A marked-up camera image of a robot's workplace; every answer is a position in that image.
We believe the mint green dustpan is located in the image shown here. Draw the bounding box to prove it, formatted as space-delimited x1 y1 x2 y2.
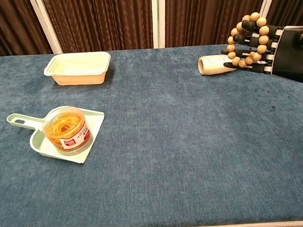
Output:
6 108 108 168

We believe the dark brown pleated curtain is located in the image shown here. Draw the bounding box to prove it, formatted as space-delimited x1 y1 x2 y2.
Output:
41 0 155 55
265 0 303 29
163 0 272 49
0 0 53 64

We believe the cream squeeze bottle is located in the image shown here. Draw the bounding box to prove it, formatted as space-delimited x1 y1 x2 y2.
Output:
197 53 238 76

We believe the clear jar of rubber bands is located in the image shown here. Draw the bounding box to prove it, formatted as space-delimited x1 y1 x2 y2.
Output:
41 105 95 157

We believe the wooden bead bracelet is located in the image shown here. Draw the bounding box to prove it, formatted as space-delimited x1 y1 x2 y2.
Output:
224 11 272 69

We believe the white frame post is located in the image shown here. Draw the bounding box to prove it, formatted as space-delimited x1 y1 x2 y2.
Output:
28 0 64 56
256 0 282 28
151 0 169 49

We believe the blue table cloth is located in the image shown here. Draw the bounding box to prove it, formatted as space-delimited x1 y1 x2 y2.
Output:
0 40 303 227

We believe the cream plastic tray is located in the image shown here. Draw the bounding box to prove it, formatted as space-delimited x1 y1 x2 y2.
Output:
42 51 113 87

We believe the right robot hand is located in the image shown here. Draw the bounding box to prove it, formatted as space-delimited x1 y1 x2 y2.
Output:
219 16 303 89

